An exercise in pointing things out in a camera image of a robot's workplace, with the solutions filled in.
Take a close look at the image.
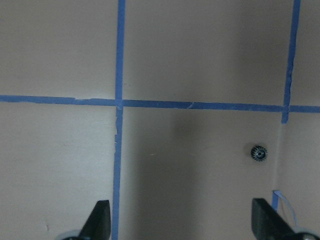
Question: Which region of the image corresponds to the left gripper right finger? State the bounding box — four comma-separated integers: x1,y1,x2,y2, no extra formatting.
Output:
251,198,300,240

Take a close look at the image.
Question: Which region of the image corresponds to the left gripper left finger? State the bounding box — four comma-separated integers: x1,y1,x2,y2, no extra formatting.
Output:
78,200,111,240

